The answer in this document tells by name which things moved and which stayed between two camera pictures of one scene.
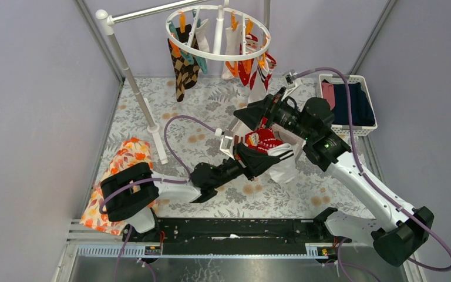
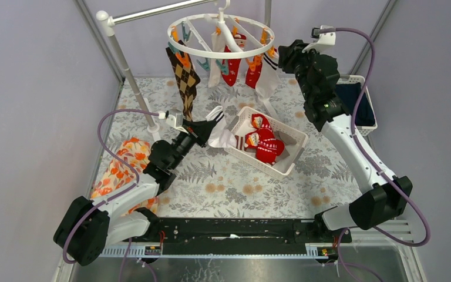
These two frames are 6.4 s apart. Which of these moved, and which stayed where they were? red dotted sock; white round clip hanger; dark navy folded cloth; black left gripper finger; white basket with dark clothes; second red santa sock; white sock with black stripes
Moved: white sock with black stripes; black left gripper finger; white round clip hanger
Stayed: second red santa sock; white basket with dark clothes; red dotted sock; dark navy folded cloth
